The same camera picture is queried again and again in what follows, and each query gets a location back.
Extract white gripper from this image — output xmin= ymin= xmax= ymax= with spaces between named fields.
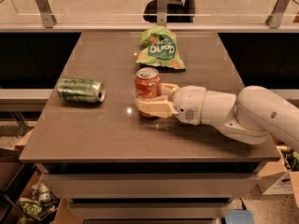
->
xmin=135 ymin=83 xmax=206 ymax=125

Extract red coke can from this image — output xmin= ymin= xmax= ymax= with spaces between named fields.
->
xmin=134 ymin=66 xmax=163 ymax=119

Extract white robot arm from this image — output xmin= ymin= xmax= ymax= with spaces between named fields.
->
xmin=135 ymin=83 xmax=299 ymax=151

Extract green soda can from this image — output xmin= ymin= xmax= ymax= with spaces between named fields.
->
xmin=57 ymin=78 xmax=106 ymax=104

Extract green chip bag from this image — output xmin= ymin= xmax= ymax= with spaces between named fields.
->
xmin=136 ymin=25 xmax=185 ymax=70

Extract grey drawer cabinet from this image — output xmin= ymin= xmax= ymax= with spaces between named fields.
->
xmin=21 ymin=31 xmax=279 ymax=224

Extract black office chair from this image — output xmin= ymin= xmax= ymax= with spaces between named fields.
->
xmin=142 ymin=0 xmax=199 ymax=24

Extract cardboard box on right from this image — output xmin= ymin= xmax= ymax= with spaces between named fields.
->
xmin=258 ymin=145 xmax=299 ymax=208

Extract cans in left bin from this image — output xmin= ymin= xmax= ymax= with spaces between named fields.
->
xmin=17 ymin=183 xmax=59 ymax=224

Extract middle metal railing bracket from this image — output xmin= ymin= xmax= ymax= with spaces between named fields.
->
xmin=157 ymin=0 xmax=167 ymax=26

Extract left metal railing bracket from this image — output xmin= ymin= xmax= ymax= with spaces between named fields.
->
xmin=35 ymin=0 xmax=57 ymax=28

